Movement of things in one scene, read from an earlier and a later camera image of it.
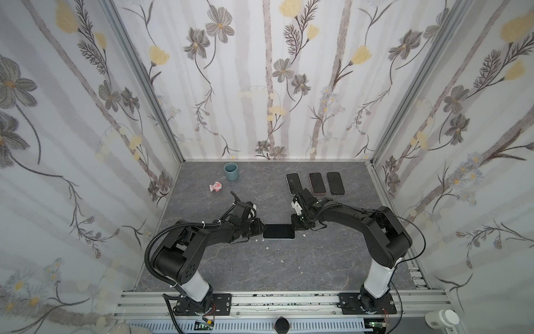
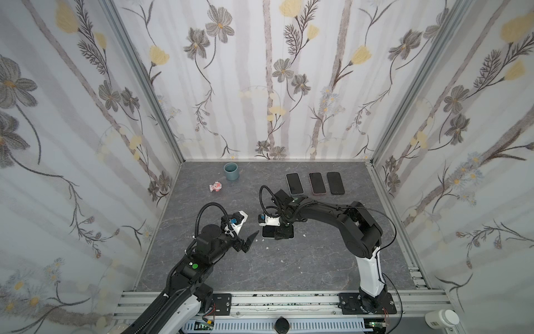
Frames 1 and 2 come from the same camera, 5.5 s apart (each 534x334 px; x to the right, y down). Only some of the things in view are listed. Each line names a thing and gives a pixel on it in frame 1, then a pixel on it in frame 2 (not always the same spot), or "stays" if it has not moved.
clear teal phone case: x=278 y=232 stays
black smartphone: x=294 y=183 stays
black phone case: x=335 y=183 stays
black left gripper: x=259 y=227 → x=238 y=243
